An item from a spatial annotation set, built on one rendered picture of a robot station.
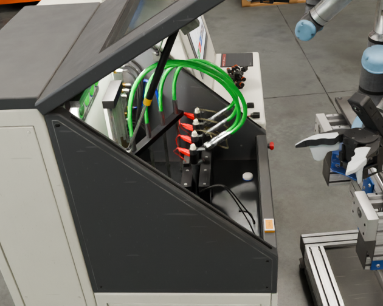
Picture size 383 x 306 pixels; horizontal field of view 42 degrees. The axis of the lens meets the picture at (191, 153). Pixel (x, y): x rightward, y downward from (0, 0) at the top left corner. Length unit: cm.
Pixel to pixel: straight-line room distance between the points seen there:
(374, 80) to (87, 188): 110
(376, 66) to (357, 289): 104
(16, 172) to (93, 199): 22
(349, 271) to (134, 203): 138
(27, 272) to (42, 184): 37
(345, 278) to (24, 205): 154
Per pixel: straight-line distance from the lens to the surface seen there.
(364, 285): 248
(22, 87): 133
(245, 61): 255
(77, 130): 129
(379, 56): 194
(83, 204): 143
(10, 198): 149
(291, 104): 417
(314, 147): 110
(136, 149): 171
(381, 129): 109
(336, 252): 259
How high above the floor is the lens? 204
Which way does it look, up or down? 34 degrees down
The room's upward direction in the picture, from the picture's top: 5 degrees counter-clockwise
